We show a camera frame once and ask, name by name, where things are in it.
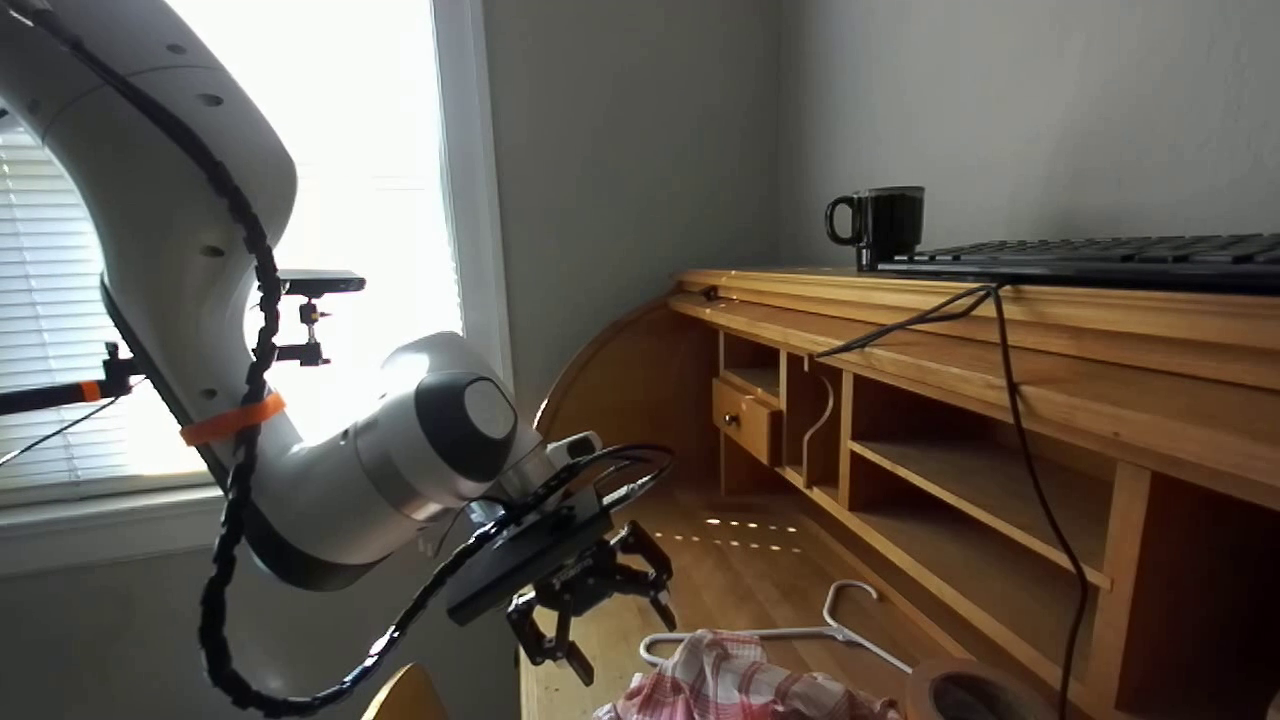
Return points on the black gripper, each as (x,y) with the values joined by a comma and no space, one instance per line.
(594,572)

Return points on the white and red striped towel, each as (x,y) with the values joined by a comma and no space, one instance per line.
(735,685)

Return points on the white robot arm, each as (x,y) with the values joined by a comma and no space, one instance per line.
(145,172)

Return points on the small wooden desk drawer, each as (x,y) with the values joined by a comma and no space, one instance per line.
(746,421)

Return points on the white plastic clothes hanger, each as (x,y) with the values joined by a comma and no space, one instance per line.
(873,649)

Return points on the tape roll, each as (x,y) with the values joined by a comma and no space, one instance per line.
(934,691)

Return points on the black mug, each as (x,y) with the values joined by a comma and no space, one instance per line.
(892,222)

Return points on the wooden roll-top desk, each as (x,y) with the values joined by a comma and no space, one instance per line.
(1175,400)

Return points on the black keyboard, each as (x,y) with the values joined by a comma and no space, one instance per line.
(1133,253)

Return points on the white window blind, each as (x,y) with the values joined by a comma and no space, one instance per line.
(53,267)

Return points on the white window frame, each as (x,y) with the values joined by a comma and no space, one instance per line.
(467,201)

